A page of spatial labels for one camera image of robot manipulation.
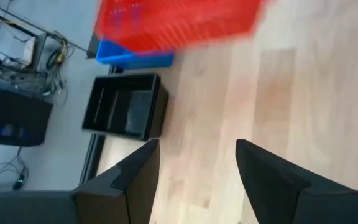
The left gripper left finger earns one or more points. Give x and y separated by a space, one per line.
126 193

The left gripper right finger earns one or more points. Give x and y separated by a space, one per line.
278 199

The black plastic basket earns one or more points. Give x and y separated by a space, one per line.
162 109
135 109

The red plastic basket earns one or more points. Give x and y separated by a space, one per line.
179 21

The blue plastic basket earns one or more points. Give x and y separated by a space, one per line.
129 59

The grey metal stand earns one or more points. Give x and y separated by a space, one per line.
39 49

